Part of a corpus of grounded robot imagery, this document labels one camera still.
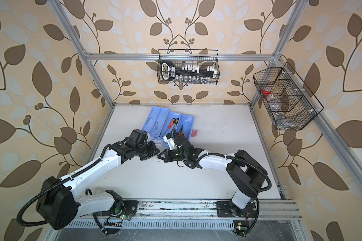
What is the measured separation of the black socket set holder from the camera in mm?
832

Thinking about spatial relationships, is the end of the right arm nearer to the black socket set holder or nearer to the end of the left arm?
the end of the left arm

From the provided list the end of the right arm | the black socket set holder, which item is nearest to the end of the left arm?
the end of the right arm
